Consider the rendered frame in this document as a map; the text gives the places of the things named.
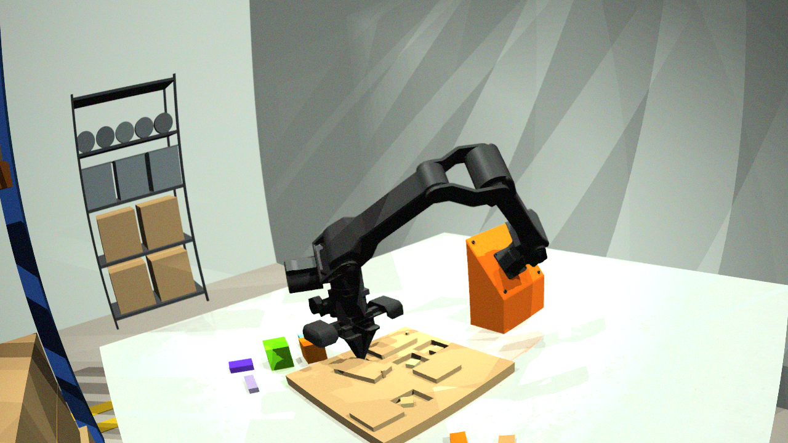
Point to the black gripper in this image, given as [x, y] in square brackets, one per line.
[355, 320]

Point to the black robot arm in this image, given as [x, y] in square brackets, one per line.
[347, 244]

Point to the purple flat block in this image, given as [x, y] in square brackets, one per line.
[241, 365]

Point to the pale yellow square board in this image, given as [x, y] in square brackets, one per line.
[365, 394]

